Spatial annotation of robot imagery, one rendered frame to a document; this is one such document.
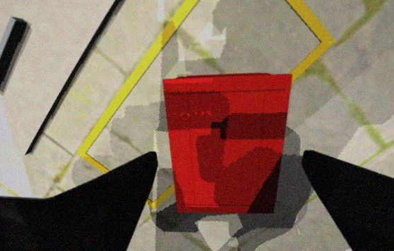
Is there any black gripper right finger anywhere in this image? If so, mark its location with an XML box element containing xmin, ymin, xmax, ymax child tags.
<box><xmin>302</xmin><ymin>150</ymin><xmax>394</xmax><ymax>251</ymax></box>

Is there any yellow flat bar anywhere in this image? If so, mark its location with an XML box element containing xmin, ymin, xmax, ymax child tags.
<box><xmin>76</xmin><ymin>0</ymin><xmax>336</xmax><ymax>209</ymax></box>

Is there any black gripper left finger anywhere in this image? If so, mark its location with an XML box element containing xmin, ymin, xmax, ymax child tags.
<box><xmin>0</xmin><ymin>151</ymin><xmax>158</xmax><ymax>251</ymax></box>

